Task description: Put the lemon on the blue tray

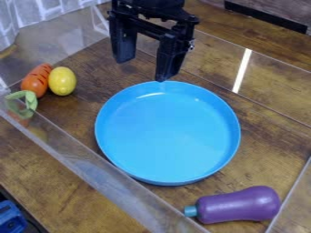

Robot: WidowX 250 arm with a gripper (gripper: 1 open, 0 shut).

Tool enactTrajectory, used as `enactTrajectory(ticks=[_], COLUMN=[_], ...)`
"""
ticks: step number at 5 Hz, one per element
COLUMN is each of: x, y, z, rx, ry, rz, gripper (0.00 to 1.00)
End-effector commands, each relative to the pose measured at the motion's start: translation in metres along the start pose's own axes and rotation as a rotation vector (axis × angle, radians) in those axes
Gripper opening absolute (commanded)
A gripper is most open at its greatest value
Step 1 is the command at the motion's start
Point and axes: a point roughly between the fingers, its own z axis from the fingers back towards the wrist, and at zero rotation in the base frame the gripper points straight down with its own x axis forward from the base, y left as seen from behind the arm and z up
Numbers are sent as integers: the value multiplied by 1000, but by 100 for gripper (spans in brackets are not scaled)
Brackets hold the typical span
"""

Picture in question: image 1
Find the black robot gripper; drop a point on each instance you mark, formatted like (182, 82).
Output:
(130, 18)

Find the yellow toy lemon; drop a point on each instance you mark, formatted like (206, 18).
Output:
(62, 81)

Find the orange toy carrot green leaves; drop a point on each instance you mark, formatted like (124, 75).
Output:
(22, 102)

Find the blue round plastic tray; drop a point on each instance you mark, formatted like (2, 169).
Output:
(169, 133)

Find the white lattice curtain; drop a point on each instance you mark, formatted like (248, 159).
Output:
(19, 13)

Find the dark wooden furniture edge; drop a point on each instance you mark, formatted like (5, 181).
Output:
(273, 19)

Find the purple toy eggplant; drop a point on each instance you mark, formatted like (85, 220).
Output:
(254, 203)

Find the blue plastic object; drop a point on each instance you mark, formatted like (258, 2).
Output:
(13, 221)

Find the clear acrylic barrier wall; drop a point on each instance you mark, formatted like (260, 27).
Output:
(53, 167)

